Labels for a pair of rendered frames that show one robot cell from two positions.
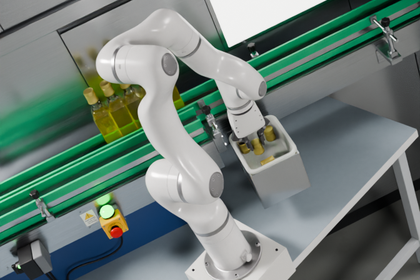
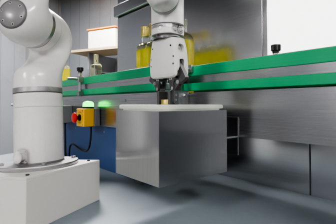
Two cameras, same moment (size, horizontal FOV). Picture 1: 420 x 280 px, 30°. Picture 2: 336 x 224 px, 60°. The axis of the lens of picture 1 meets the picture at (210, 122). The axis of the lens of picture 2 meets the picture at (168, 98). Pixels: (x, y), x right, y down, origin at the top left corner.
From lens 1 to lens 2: 2.31 m
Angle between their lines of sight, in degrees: 62
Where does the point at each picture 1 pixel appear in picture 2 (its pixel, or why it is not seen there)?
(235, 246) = (19, 131)
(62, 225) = (80, 104)
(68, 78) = not seen: hidden behind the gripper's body
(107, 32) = (188, 2)
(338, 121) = not seen: outside the picture
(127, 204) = (103, 115)
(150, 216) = (114, 145)
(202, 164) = not seen: outside the picture
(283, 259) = (16, 191)
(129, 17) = not seen: outside the picture
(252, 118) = (165, 54)
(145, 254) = not seen: hidden behind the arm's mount
